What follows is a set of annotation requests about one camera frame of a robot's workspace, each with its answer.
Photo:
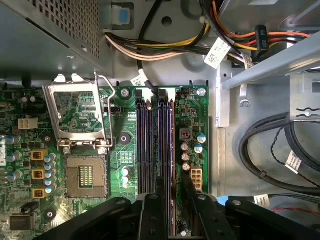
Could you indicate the metal socket cover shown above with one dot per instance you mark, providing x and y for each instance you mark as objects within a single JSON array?
[{"x": 51, "y": 110}]

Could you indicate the CPU socket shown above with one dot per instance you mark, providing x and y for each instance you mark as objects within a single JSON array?
[{"x": 85, "y": 175}]

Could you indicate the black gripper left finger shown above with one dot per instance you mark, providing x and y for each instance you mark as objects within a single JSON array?
[{"x": 152, "y": 220}]

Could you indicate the grey metal drive cage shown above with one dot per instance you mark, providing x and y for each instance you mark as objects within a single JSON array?
[{"x": 275, "y": 62}]

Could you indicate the open black PC case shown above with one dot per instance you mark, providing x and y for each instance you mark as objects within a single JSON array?
[{"x": 230, "y": 175}]

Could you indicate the black-latch RAM slot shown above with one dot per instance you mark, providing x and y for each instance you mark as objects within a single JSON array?
[
  {"x": 162, "y": 140},
  {"x": 140, "y": 145}
]

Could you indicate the grey power supply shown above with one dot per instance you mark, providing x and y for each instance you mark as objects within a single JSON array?
[{"x": 37, "y": 42}]

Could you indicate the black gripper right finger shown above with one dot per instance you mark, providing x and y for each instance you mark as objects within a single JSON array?
[{"x": 212, "y": 222}]

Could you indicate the blue tab clip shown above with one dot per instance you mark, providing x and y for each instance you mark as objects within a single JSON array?
[{"x": 124, "y": 15}]

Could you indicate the green motherboard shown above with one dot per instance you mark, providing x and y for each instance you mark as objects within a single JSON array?
[{"x": 125, "y": 117}]

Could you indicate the white-latch RAM slot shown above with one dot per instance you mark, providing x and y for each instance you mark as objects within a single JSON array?
[
  {"x": 168, "y": 140},
  {"x": 148, "y": 145}
]

